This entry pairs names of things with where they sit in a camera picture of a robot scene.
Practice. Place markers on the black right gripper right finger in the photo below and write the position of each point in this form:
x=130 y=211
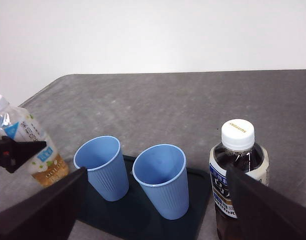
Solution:
x=267 y=215

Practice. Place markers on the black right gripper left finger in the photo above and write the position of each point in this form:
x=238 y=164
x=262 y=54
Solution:
x=43 y=212

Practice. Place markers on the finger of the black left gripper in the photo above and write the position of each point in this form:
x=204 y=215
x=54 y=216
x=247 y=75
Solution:
x=20 y=152

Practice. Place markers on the jasmine tea bottle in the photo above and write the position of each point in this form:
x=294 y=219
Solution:
x=43 y=162

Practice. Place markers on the dark oolong tea bottle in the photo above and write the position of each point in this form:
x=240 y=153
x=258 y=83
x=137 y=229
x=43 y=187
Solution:
x=240 y=155

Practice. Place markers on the blue ribbed plastic cup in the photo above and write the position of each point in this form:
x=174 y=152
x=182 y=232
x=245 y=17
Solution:
x=165 y=190
x=107 y=180

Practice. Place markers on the dark blue tray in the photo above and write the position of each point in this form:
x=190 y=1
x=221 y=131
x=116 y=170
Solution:
x=132 y=217

